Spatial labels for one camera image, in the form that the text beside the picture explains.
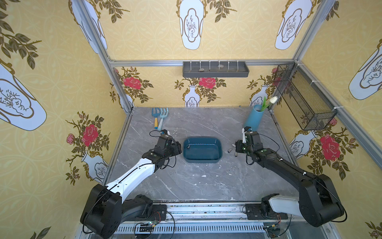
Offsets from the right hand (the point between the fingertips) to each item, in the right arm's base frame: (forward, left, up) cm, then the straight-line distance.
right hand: (233, 143), depth 90 cm
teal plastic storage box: (0, +18, -9) cm, 20 cm away
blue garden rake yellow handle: (+30, +56, -9) cm, 64 cm away
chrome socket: (0, +1, -8) cm, 8 cm away
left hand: (-5, +34, +3) cm, 35 cm away
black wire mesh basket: (+5, -34, +24) cm, 42 cm away
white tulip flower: (+17, -20, +21) cm, 34 cm away
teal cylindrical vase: (+16, -15, +4) cm, 22 cm away
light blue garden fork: (+28, +50, -8) cm, 59 cm away
